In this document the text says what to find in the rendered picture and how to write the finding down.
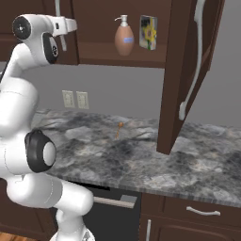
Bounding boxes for dark brown drawer front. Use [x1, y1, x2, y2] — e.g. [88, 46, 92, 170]
[163, 196, 241, 229]

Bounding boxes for dark brown closed wall cabinet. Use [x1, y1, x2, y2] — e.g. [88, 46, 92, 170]
[0, 0, 45, 62]

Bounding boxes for beige wall outlet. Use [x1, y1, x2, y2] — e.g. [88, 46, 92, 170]
[75, 90, 90, 110]
[61, 89, 76, 109]

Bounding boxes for brown soap dispenser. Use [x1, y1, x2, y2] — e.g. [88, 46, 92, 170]
[114, 14, 136, 57]

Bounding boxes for grey cupboard door handle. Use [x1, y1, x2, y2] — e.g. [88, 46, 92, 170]
[145, 218, 153, 241]

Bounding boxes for bar soap box yellow flower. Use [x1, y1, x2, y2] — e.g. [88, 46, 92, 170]
[138, 14, 158, 52]

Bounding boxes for dark brown base cabinet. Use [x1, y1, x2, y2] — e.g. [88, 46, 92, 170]
[0, 178, 59, 241]

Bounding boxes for grey curved door handle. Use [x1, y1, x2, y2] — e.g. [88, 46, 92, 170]
[54, 0, 69, 52]
[178, 0, 207, 121]

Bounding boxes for small brown wooden spoon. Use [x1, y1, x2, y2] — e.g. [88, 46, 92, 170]
[114, 121, 124, 140]

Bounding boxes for black dishwasher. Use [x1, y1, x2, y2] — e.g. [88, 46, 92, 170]
[56, 180, 142, 241]

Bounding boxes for dark brown base cupboard door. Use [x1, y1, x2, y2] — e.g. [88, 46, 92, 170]
[139, 216, 241, 241]

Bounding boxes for grey dishwasher handle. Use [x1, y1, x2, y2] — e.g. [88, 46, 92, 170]
[92, 194, 138, 210]

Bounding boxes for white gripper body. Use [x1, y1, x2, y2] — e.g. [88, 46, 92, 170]
[63, 17, 79, 36]

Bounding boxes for grey drawer handle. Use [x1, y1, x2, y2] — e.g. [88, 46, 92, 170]
[185, 205, 221, 217]

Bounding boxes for dark brown cabinet door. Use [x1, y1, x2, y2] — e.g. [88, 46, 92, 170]
[41, 0, 80, 66]
[156, 0, 226, 156]

